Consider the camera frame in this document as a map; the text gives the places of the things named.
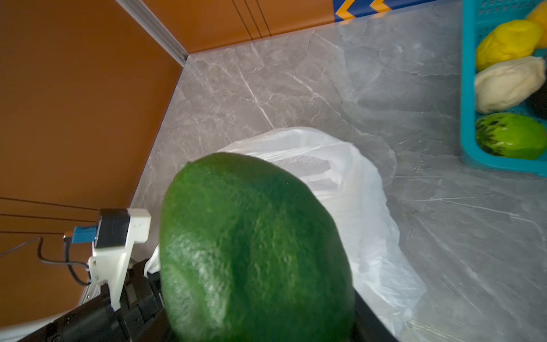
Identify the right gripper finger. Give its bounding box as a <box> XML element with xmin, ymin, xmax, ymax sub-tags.
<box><xmin>351</xmin><ymin>290</ymin><xmax>397</xmax><ymax>342</ymax></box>

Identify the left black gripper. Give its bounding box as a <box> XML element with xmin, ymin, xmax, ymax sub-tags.
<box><xmin>21</xmin><ymin>261</ymin><xmax>171</xmax><ymax>341</ymax></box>

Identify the white plastic bag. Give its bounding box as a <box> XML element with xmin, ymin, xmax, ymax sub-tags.
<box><xmin>143</xmin><ymin>126</ymin><xmax>427</xmax><ymax>337</ymax></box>

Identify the green avocado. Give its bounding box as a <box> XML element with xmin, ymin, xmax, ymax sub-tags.
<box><xmin>159</xmin><ymin>152</ymin><xmax>355</xmax><ymax>341</ymax></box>

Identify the green lime fruit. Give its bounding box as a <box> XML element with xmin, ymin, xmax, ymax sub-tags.
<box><xmin>475</xmin><ymin>113</ymin><xmax>546</xmax><ymax>160</ymax></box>

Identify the pale round fruit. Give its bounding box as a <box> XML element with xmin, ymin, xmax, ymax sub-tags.
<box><xmin>474</xmin><ymin>56</ymin><xmax>546</xmax><ymax>114</ymax></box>

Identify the yellow lemon fruit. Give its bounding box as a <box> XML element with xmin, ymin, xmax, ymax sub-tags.
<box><xmin>475</xmin><ymin>20</ymin><xmax>544</xmax><ymax>72</ymax></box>

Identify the teal plastic basket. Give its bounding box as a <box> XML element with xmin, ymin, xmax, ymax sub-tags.
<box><xmin>460</xmin><ymin>0</ymin><xmax>546</xmax><ymax>178</ymax></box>

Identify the dark avocado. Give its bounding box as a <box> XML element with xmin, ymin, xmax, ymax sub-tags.
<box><xmin>527</xmin><ymin>83</ymin><xmax>547</xmax><ymax>120</ymax></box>

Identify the yellow red mango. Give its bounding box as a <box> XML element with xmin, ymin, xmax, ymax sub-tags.
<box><xmin>526</xmin><ymin>0</ymin><xmax>547</xmax><ymax>49</ymax></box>

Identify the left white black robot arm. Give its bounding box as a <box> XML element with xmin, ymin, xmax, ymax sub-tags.
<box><xmin>1</xmin><ymin>260</ymin><xmax>178</xmax><ymax>341</ymax></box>

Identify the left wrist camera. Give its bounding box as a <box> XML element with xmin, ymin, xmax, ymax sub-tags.
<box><xmin>64</xmin><ymin>208</ymin><xmax>152</xmax><ymax>312</ymax></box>

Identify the left aluminium corner post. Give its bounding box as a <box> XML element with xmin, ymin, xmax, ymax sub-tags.
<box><xmin>116</xmin><ymin>0</ymin><xmax>189</xmax><ymax>67</ymax></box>

